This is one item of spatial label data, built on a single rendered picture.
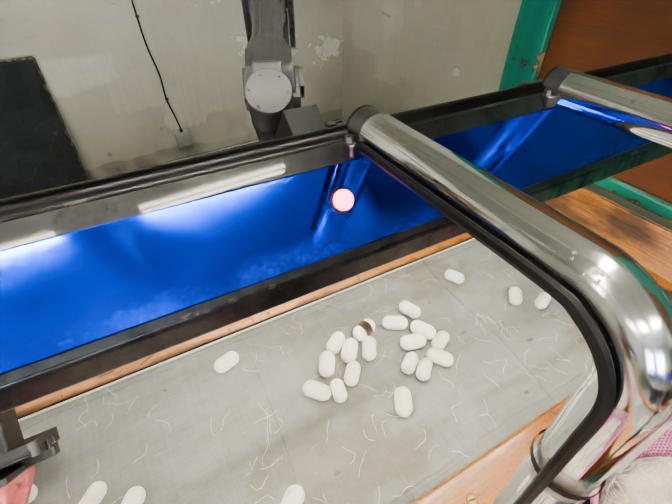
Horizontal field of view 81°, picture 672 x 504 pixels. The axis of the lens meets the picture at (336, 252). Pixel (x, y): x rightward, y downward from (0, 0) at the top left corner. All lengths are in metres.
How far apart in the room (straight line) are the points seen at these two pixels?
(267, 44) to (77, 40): 1.75
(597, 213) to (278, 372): 0.55
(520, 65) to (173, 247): 0.75
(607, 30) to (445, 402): 0.59
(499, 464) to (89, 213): 0.43
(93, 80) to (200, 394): 2.00
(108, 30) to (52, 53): 0.26
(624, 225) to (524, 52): 0.35
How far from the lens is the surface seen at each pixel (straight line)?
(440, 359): 0.55
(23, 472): 0.52
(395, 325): 0.57
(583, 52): 0.80
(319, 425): 0.51
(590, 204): 0.76
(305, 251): 0.20
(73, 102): 2.40
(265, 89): 0.51
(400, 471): 0.49
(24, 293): 0.20
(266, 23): 0.70
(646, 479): 0.60
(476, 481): 0.48
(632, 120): 0.29
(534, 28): 0.84
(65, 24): 2.33
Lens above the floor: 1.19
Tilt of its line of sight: 40 degrees down
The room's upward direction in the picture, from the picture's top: straight up
